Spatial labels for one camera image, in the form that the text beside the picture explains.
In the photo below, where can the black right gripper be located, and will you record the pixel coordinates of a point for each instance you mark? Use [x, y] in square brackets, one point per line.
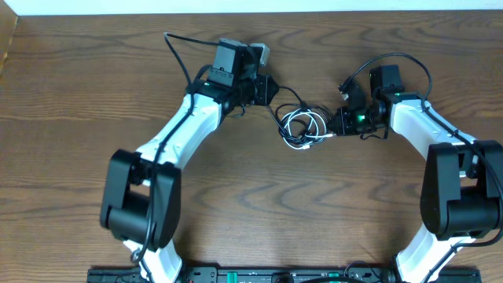
[345, 128]

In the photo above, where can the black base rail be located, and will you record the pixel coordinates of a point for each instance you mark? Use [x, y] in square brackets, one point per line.
[215, 274]

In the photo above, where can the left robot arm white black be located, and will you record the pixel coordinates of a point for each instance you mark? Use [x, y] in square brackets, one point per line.
[141, 204]

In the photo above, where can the cardboard panel at left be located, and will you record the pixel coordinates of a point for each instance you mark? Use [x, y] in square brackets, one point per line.
[8, 25]

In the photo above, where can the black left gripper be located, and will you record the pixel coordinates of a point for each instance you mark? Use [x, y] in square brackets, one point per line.
[266, 89]

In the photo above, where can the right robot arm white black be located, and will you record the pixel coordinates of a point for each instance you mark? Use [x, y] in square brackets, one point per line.
[461, 195]

